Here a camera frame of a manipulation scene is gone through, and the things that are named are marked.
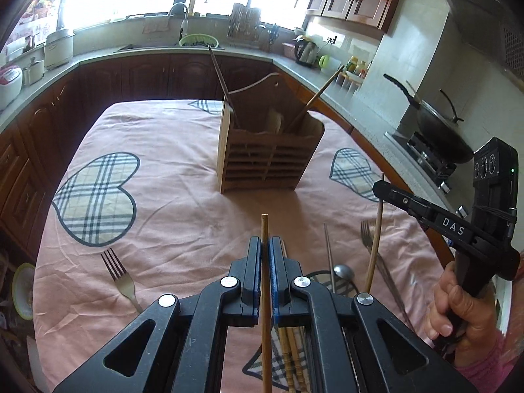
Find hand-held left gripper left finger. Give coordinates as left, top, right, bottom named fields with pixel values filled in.
left=53, top=236, right=263, bottom=393

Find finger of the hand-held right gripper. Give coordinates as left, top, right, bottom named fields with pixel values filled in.
left=372, top=179, right=435, bottom=224

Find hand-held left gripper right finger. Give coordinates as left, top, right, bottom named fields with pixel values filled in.
left=269, top=236, right=479, bottom=393

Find light wooden chopstick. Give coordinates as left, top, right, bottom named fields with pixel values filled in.
left=364, top=173, right=386, bottom=294
left=261, top=214, right=273, bottom=393

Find steel spoon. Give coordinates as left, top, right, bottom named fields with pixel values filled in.
left=311, top=264, right=356, bottom=295

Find wooden utensil holder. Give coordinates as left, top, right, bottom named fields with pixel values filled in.
left=217, top=71, right=326, bottom=194

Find person's right forearm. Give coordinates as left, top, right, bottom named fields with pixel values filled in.
left=454, top=331, right=518, bottom=393

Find person's right hand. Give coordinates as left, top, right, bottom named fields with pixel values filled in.
left=423, top=261, right=502, bottom=367

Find steel fork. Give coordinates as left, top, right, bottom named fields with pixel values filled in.
left=101, top=248, right=144, bottom=314
left=360, top=220, right=416, bottom=332

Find gas stove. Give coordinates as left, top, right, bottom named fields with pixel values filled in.
left=385, top=131, right=459, bottom=189

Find steel chopstick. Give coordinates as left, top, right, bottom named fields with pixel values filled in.
left=323, top=223, right=337, bottom=293

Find black wok with lid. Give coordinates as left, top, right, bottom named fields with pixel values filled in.
left=383, top=74, right=476, bottom=164

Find turned wooden chopstick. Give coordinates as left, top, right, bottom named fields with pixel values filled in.
left=289, top=327, right=308, bottom=393
left=278, top=238, right=297, bottom=393

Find pink tablecloth with plaid hearts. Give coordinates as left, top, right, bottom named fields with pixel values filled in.
left=33, top=98, right=455, bottom=393

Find spice jar set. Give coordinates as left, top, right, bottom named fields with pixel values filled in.
left=336, top=55, right=371, bottom=91

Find brown wooden chopstick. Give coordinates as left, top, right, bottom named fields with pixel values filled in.
left=284, top=65, right=345, bottom=134

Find wooden spatula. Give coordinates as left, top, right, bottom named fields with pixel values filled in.
left=268, top=108, right=285, bottom=134

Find electric kettle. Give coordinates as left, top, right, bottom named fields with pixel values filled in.
left=294, top=37, right=320, bottom=67

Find dark wooden chopstick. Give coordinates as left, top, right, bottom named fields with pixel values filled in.
left=208, top=46, right=242, bottom=129

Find steel range hood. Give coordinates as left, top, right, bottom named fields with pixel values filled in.
left=430, top=0, right=524, bottom=76

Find wooden base cabinets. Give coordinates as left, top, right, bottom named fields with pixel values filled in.
left=0, top=55, right=287, bottom=263

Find green colander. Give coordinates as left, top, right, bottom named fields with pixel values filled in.
left=179, top=34, right=219, bottom=48

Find green rimmed plate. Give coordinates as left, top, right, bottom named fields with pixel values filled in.
left=11, top=263, right=37, bottom=321

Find dish rack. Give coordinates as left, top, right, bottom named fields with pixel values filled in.
left=227, top=3, right=269, bottom=50

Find kitchen faucet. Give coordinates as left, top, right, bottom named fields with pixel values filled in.
left=168, top=2, right=190, bottom=46

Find tall white cooker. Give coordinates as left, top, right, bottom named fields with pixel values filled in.
left=44, top=28, right=76, bottom=70

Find small white pot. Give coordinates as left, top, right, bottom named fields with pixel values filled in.
left=22, top=57, right=45, bottom=86

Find white and pink rice cooker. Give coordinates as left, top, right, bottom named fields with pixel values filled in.
left=0, top=65, right=23, bottom=111

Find fruit wall poster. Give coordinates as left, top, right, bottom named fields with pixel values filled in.
left=16, top=0, right=58, bottom=42

